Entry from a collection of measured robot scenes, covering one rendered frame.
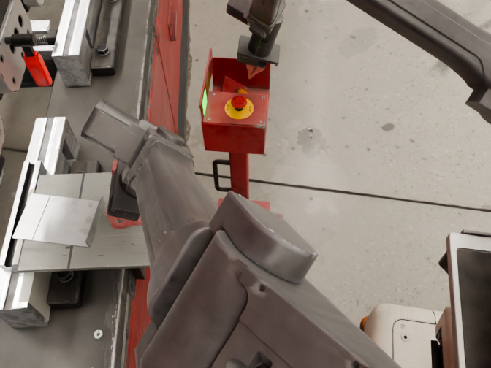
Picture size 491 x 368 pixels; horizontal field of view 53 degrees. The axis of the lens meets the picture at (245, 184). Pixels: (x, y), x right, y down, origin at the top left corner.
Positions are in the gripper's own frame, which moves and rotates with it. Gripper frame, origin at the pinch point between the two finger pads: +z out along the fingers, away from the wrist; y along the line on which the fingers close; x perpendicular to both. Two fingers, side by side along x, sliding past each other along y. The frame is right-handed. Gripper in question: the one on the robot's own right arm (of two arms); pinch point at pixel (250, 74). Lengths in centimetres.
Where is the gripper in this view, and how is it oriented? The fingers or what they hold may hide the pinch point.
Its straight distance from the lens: 129.9
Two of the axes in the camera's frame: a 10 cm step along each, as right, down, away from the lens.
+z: -2.4, 5.1, 8.3
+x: -0.9, 8.4, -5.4
